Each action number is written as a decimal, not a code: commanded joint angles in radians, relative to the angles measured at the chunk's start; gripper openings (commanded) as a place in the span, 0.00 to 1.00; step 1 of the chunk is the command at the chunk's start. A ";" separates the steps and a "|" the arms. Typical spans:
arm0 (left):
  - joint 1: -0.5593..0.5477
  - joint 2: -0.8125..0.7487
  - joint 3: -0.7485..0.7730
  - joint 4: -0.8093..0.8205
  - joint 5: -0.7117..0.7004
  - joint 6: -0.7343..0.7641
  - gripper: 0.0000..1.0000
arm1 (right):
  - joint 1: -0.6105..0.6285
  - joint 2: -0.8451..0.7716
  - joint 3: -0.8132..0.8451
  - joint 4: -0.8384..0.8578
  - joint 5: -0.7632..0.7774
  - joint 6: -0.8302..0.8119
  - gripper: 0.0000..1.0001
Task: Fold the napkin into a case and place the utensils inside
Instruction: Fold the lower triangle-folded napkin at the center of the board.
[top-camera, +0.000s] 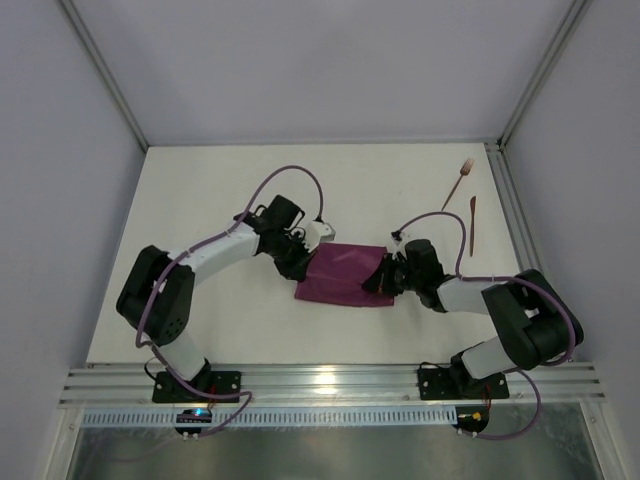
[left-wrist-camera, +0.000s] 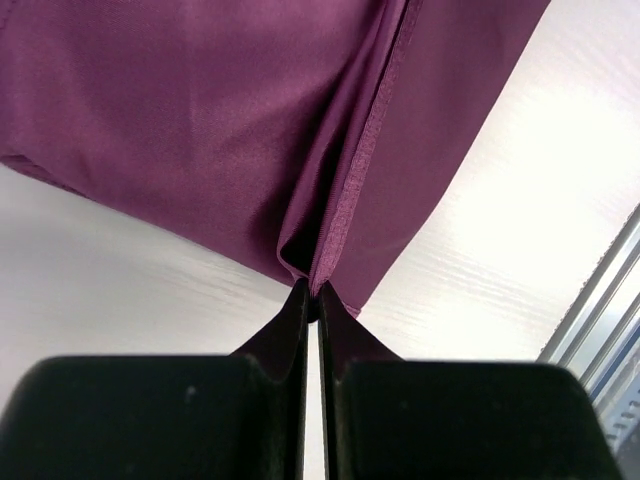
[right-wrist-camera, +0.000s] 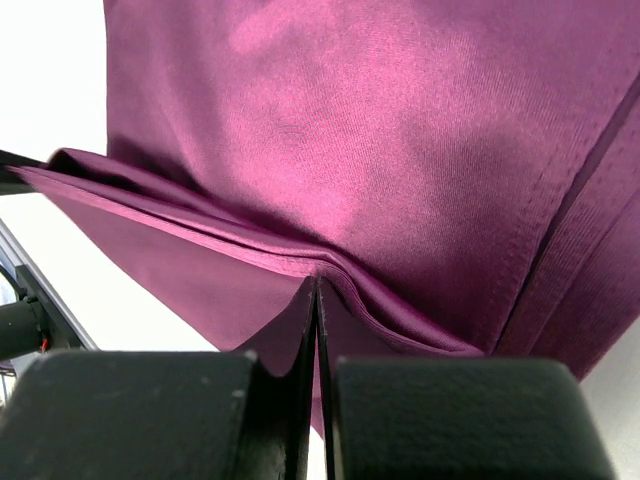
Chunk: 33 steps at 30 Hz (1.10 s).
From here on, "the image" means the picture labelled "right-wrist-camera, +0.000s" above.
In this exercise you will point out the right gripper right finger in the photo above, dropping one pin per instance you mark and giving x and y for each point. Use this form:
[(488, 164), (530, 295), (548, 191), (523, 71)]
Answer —
[(388, 416)]

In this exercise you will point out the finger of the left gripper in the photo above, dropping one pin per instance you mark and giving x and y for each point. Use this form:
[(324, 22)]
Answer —
[(10, 182)]

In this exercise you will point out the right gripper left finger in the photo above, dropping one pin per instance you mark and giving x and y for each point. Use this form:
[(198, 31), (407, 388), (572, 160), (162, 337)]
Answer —
[(243, 414)]

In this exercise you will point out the purple satin napkin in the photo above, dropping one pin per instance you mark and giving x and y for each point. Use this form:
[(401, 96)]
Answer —
[(464, 173)]

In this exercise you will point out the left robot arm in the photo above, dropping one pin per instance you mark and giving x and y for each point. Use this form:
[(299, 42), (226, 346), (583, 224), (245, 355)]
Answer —
[(36, 320)]

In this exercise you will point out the aluminium front rail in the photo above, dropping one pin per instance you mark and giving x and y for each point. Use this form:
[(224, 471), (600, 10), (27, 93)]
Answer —
[(61, 325)]

